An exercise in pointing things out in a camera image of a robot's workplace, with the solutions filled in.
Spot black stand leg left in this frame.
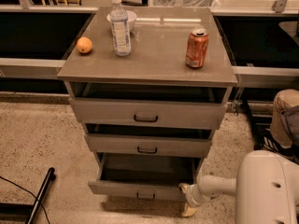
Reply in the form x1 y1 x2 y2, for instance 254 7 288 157
0 167 56 224

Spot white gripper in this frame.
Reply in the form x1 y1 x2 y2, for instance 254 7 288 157
178 183 211 217

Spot grey top drawer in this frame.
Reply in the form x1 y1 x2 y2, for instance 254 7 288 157
69 98 227 130

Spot black wheeled stand leg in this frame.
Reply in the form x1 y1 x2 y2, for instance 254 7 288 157
242 98 263 150

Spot orange fruit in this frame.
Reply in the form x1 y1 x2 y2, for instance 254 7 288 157
77 37 93 54

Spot black white sneaker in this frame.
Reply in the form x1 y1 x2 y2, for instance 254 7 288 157
262 130 293 159

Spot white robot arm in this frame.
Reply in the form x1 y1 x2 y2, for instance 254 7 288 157
179 150 299 224

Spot grey bottom drawer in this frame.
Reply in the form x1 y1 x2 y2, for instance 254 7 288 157
88 153 202 202

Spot person leg tan trousers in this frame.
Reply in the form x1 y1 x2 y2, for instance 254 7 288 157
270 89 299 148

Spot grey middle drawer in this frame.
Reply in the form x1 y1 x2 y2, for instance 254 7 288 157
85 134 211 158

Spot black cable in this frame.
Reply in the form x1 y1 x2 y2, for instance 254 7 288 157
0 175 51 224

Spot grey drawer cabinet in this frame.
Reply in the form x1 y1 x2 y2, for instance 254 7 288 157
57 6 238 185

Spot clear plastic water bottle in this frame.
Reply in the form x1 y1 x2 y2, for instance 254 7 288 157
109 0 131 56

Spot orange soda can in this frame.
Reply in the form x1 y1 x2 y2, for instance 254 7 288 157
185 28 209 69

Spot grey drawer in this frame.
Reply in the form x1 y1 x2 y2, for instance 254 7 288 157
88 153 202 202
85 134 211 158
69 98 227 130

